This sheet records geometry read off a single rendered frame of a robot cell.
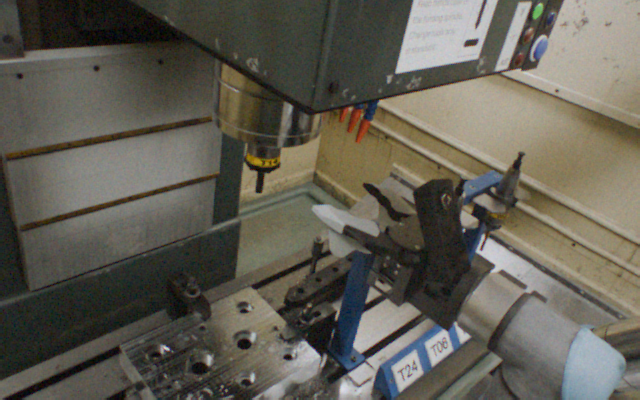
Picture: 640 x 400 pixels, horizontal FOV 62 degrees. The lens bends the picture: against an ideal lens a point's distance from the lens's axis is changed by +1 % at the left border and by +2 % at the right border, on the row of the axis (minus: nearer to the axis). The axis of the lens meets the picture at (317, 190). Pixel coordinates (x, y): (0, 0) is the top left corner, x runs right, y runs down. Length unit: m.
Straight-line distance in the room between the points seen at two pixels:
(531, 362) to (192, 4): 0.52
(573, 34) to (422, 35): 1.02
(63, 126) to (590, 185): 1.30
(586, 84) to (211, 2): 1.15
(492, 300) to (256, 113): 0.35
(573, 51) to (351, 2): 1.14
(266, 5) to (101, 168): 0.74
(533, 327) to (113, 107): 0.86
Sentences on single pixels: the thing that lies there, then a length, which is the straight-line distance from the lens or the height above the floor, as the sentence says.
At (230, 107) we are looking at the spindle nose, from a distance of 0.69.
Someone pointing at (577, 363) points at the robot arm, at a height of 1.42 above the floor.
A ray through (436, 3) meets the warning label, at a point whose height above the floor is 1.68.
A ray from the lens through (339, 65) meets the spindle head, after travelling 0.50.
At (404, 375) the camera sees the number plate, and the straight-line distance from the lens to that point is 1.15.
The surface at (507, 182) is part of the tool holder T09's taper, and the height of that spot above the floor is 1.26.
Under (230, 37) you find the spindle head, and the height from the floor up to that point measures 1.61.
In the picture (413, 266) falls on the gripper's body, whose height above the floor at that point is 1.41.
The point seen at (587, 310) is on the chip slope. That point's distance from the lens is 1.71.
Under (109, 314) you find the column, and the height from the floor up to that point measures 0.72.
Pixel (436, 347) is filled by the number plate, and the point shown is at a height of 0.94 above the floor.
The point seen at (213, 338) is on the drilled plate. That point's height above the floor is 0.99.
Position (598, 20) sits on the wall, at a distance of 1.55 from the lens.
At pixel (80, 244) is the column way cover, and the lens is 1.29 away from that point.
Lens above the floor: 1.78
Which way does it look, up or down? 31 degrees down
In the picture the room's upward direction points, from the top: 11 degrees clockwise
